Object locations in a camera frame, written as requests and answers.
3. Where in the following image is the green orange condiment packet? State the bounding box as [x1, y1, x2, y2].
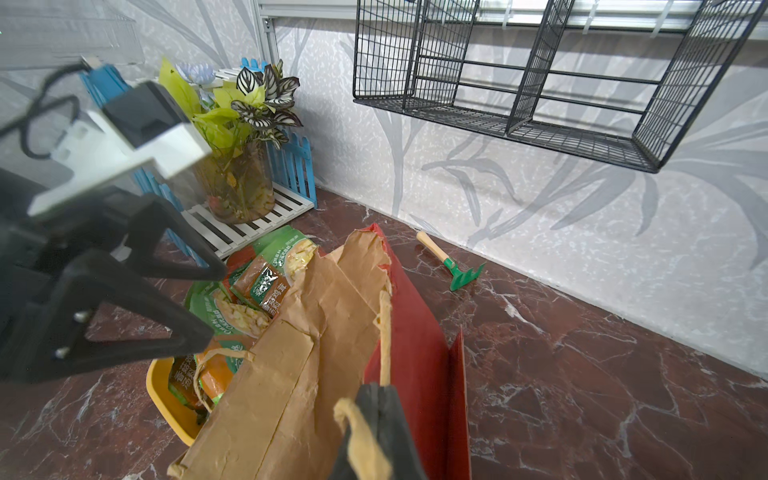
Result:
[167, 335, 255, 412]

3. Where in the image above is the black wire wall basket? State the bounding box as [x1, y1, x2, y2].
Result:
[352, 1, 767, 173]

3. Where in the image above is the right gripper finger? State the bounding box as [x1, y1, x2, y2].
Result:
[329, 383, 427, 479]

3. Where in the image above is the red paper bag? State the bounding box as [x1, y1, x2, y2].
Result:
[168, 225, 471, 479]

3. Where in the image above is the small green toy rake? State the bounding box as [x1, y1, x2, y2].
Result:
[416, 231, 486, 291]

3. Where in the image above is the large green condiment packet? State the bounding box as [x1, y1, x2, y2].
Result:
[220, 226, 318, 318]

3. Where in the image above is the blue white slatted rack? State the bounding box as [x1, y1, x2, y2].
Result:
[80, 56, 319, 268]

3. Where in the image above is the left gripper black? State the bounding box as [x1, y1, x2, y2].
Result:
[1, 171, 227, 383]

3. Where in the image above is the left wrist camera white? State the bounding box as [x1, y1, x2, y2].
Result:
[27, 81, 212, 216]

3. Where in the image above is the potted artificial plant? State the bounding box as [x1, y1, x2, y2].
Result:
[158, 59, 303, 224]

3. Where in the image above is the yellow plastic tray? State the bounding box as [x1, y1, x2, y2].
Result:
[145, 358, 202, 447]

